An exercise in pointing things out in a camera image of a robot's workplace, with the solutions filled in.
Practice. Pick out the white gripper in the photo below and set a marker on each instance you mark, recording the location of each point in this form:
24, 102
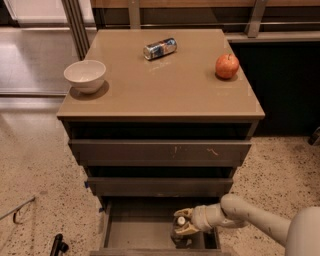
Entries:
200, 218

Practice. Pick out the clear plastic bottle white cap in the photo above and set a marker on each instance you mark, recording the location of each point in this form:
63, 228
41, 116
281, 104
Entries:
179, 241

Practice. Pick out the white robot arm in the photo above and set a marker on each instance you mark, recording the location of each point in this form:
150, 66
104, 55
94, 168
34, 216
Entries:
299, 236

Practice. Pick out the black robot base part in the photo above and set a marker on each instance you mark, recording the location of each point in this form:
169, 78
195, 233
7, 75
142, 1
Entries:
59, 246

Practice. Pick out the open bottom grey drawer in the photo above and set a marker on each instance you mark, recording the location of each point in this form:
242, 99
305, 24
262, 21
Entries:
143, 226

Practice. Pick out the middle grey drawer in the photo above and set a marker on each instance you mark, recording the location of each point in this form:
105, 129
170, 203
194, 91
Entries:
159, 187

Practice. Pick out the brown drawer cabinet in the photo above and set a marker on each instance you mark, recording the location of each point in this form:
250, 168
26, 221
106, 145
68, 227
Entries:
175, 97

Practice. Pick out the top grey drawer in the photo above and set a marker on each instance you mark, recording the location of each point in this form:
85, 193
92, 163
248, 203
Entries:
159, 153

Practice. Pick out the dark object at right edge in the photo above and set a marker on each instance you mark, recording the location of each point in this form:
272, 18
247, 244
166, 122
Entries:
314, 139

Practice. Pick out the red apple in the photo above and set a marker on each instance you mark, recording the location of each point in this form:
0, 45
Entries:
227, 66

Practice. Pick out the thin metal rod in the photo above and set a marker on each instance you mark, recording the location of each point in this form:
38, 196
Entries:
13, 212

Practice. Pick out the silver blue soda can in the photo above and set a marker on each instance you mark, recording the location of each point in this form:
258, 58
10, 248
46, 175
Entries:
160, 49

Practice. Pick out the white ceramic bowl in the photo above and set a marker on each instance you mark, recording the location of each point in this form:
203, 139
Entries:
86, 76

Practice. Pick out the metal railing frame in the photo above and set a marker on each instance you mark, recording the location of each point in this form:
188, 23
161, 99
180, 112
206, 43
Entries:
243, 21

